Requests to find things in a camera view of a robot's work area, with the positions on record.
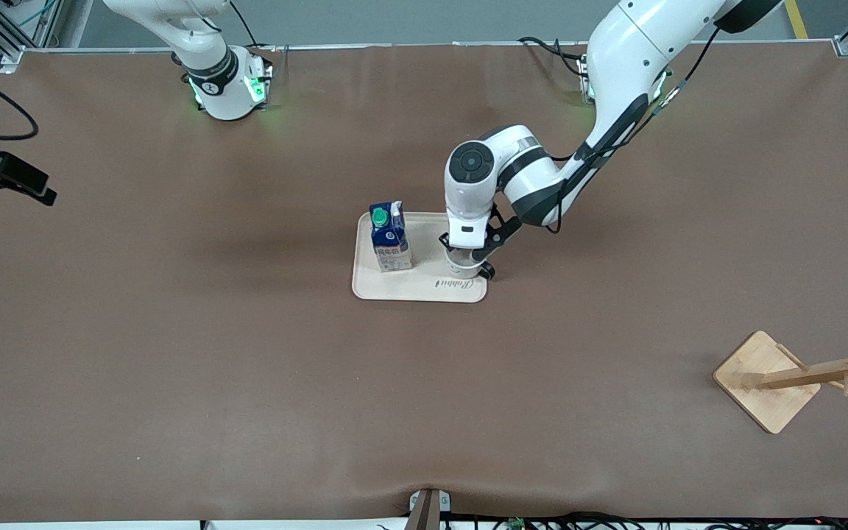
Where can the blue white milk carton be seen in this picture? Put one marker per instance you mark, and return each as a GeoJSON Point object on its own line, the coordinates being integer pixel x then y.
{"type": "Point", "coordinates": [389, 243]}

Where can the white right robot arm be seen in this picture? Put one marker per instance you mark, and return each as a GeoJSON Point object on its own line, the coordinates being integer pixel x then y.
{"type": "Point", "coordinates": [210, 73]}

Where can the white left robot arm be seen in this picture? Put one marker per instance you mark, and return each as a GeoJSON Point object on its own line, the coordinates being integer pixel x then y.
{"type": "Point", "coordinates": [630, 44]}

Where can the wooden cup rack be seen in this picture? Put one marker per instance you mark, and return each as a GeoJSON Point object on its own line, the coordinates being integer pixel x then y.
{"type": "Point", "coordinates": [762, 383]}

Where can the white rectangular tray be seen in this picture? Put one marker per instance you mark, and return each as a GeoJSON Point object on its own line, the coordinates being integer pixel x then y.
{"type": "Point", "coordinates": [424, 287]}

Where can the small green circuit board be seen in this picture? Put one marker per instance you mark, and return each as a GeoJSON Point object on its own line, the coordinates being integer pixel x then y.
{"type": "Point", "coordinates": [517, 524]}

